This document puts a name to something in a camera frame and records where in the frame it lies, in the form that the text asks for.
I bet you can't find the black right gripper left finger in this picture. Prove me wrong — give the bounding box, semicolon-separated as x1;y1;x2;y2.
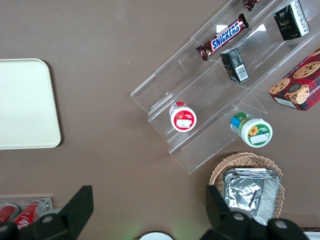
17;185;94;240

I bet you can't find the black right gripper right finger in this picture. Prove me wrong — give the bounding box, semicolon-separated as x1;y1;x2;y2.
201;184;270;240

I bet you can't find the light wicker basket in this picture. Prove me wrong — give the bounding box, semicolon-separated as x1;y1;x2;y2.
208;151;286;221

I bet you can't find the cream plastic tray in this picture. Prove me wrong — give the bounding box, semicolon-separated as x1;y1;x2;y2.
0;58;62;151

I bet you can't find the clear acrylic bottle rack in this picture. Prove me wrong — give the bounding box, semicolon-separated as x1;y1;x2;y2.
0;197;54;225

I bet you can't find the crumpled foil packet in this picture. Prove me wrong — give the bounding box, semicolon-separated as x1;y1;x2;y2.
223;172;265;220

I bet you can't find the red cola bottle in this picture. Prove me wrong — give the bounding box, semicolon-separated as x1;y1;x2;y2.
0;203;20;223
12;199;45;230

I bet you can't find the ribbed aluminium foil container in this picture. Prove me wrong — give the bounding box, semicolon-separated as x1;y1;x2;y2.
223;167;280;226

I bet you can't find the white snack bin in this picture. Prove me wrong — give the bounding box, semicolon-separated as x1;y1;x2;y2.
301;226;320;240

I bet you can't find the green lid white jar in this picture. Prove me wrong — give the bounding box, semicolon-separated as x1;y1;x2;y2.
230;111;274;148

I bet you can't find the red lid white jar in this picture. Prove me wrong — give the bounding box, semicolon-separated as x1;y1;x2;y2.
169;101;198;133

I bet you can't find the clear acrylic tiered stand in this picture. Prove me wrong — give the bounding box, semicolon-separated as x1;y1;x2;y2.
129;0;320;175

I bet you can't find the red tartan cookie box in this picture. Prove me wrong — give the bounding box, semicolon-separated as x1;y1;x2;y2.
268;47;320;113

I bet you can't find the small black carton box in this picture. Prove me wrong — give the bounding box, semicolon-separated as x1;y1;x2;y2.
219;47;250;84
273;0;311;42

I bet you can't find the Snickers chocolate bar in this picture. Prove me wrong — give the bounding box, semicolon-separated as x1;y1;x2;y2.
243;0;262;12
196;13;250;62

